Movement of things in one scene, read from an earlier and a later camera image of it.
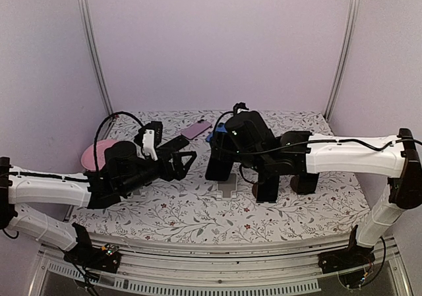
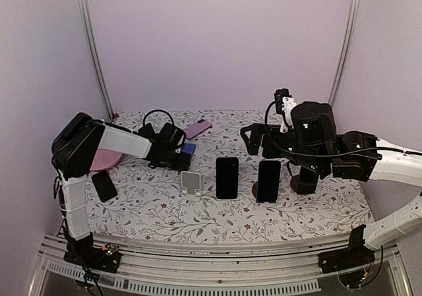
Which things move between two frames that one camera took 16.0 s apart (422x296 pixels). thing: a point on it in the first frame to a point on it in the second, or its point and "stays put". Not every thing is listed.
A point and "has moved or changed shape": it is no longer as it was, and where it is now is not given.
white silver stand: (137, 194) to (190, 186)
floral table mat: (190, 206) stays put
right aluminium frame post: (345, 57) stays put
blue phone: (221, 127) has moved or changed shape
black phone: (268, 188) stays put
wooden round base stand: (294, 182) stays put
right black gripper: (221, 143) to (252, 145)
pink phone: (196, 129) stays put
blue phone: (219, 169) has moved or changed shape
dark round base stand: (254, 190) stays put
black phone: (307, 182) stays put
